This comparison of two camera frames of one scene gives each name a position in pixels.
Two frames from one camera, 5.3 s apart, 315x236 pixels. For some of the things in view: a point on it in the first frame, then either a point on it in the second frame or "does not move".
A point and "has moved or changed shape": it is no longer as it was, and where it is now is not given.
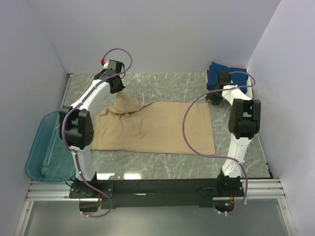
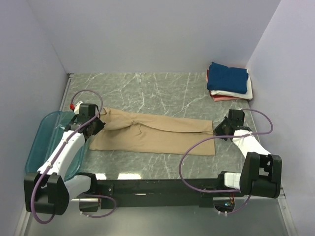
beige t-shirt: x=178 y=128 has moved or changed shape
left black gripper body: x=117 y=84 -> x=97 y=125
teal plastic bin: x=49 y=160 does not move
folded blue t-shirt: x=238 y=76 does not move
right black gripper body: x=214 y=96 -> x=220 y=129
